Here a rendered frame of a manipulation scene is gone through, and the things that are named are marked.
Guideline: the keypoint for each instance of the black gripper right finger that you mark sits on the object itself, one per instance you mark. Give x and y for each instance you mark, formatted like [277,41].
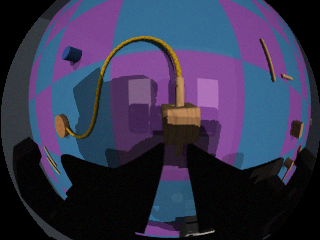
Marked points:
[217,186]

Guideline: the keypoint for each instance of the dark blue cylinder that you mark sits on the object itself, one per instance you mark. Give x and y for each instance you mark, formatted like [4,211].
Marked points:
[71,54]

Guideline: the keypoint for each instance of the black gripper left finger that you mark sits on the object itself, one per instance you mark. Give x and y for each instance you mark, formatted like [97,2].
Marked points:
[133,185]

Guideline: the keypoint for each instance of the round brown wooden button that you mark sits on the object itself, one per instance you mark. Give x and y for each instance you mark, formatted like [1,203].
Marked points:
[61,124]

